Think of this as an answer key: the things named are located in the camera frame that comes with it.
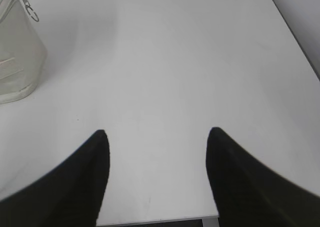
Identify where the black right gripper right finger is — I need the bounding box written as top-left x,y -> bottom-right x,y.
205,127 -> 320,227

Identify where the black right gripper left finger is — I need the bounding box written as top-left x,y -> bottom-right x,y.
0,129 -> 110,227

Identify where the cream zippered bag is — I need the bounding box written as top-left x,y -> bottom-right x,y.
0,0 -> 47,104

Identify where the white table leg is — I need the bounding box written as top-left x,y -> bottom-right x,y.
202,217 -> 220,227

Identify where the silver zipper pull ring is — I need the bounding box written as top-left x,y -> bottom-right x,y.
16,0 -> 40,22

